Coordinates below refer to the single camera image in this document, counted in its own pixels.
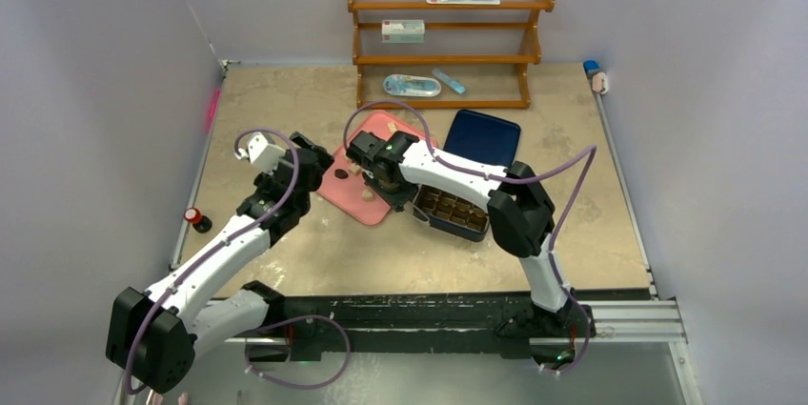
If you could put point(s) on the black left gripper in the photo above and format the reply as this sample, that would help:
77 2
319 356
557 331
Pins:
322 163

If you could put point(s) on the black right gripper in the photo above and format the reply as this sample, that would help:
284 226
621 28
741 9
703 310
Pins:
392 192

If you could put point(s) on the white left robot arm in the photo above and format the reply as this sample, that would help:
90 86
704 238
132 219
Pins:
208 276

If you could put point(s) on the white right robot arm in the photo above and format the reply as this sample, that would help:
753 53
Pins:
519 210

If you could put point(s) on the blue chocolate tin box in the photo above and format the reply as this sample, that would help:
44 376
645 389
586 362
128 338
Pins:
451 214

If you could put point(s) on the pink plastic tray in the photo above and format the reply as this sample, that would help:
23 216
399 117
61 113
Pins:
346 194

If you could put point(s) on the red black button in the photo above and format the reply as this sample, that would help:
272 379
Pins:
198 221

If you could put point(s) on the light blue oval package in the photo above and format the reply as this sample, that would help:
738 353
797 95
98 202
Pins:
411 86

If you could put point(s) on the light blue small tube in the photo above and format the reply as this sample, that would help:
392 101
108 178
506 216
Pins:
449 81

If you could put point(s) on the dark blue tin lid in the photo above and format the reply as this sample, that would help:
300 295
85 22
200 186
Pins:
483 138

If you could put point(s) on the white green small box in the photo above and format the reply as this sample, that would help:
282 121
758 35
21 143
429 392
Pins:
403 31

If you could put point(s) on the wooden shelf rack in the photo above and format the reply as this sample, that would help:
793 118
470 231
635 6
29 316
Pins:
502 37

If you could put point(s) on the blue white corner device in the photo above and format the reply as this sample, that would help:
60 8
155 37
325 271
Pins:
597 77

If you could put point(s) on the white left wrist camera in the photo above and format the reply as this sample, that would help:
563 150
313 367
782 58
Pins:
262 153

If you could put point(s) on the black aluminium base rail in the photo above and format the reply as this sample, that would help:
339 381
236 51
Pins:
506 324

